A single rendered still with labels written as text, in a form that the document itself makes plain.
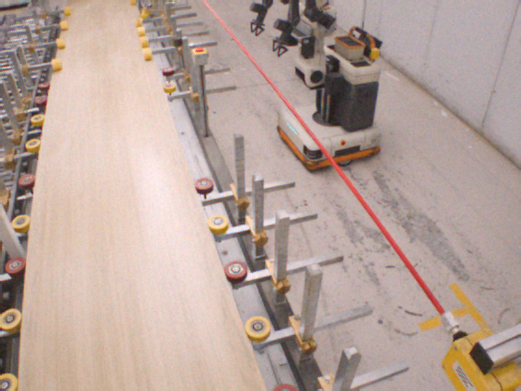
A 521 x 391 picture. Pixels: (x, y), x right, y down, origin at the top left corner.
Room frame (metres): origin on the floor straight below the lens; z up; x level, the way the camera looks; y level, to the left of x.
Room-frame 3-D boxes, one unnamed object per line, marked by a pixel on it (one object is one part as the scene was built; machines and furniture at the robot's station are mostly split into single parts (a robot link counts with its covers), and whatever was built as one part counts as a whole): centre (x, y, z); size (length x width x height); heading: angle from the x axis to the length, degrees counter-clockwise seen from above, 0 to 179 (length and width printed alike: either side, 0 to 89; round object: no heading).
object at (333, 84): (3.01, -0.42, 0.68); 0.28 x 0.27 x 0.25; 22
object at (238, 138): (1.50, 0.09, 0.91); 0.04 x 0.04 x 0.48; 18
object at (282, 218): (1.03, -0.07, 0.92); 0.04 x 0.04 x 0.48; 18
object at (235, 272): (1.02, 0.09, 0.85); 0.08 x 0.08 x 0.11
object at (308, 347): (0.81, -0.14, 0.81); 0.14 x 0.06 x 0.05; 18
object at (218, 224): (1.26, 0.17, 0.85); 0.08 x 0.08 x 0.11
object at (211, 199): (1.56, 0.06, 0.81); 0.43 x 0.03 x 0.04; 108
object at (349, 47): (3.17, -0.65, 0.87); 0.23 x 0.15 x 0.11; 22
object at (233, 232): (1.32, -0.02, 0.83); 0.43 x 0.03 x 0.04; 108
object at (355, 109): (3.17, -0.63, 0.59); 0.55 x 0.34 x 0.83; 22
